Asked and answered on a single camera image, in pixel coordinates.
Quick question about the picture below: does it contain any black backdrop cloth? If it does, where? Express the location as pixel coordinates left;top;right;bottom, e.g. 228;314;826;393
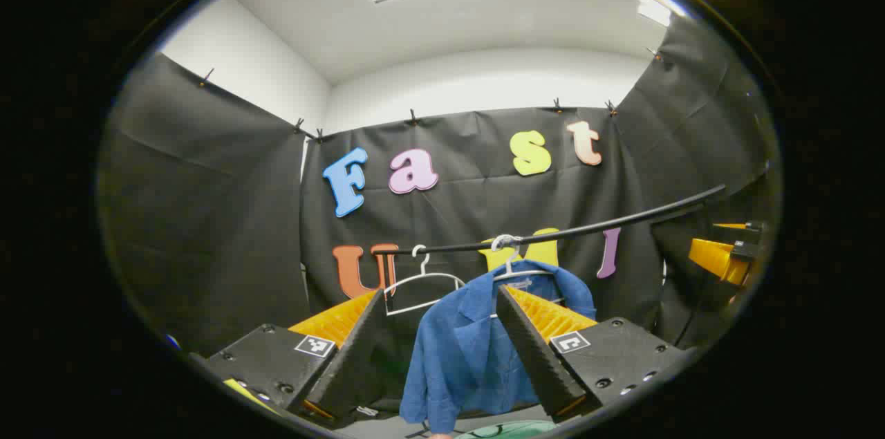
100;14;772;357

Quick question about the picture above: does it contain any black clothes rail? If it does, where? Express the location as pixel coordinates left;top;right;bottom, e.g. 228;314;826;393
372;185;727;256

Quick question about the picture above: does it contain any white plastic clothes hanger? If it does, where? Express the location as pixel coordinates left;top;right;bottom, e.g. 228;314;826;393
384;244;465;317
490;234;557;282

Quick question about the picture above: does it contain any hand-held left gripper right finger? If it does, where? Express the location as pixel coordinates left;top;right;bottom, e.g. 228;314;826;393
495;284;689;422

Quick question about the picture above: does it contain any green laundry hamper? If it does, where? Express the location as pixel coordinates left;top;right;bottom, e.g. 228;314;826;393
453;420;557;439

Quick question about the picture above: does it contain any blue corduroy shirt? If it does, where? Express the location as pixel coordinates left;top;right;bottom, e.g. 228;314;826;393
400;259;597;434

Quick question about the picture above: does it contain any small ceiling light panel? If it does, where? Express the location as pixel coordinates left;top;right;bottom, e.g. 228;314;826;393
636;0;673;27

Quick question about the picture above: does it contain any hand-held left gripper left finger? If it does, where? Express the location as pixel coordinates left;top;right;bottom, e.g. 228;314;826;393
190;289;388;426

